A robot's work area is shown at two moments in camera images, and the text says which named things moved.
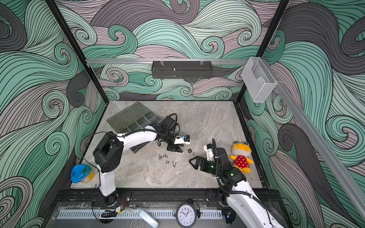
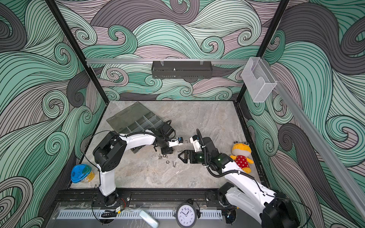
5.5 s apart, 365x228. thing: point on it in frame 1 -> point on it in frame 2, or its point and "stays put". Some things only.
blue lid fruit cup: x=81 y=173 stays put
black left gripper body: x=171 y=147 -> x=167 y=150
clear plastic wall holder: x=259 y=79 stays put
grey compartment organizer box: x=134 y=117 stays put
